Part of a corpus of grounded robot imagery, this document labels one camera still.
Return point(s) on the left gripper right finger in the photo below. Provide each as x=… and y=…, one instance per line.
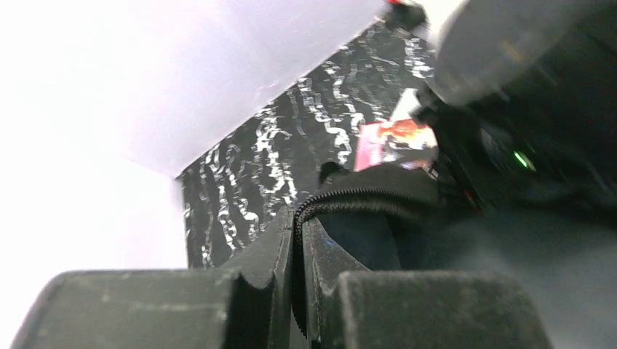
x=349, y=306

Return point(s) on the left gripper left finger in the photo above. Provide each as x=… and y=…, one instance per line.
x=245, y=303

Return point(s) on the black student backpack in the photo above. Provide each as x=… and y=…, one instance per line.
x=392, y=219

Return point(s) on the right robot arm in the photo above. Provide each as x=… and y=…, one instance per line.
x=522, y=98

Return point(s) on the pink illustrated book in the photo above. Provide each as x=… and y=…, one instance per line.
x=401, y=142

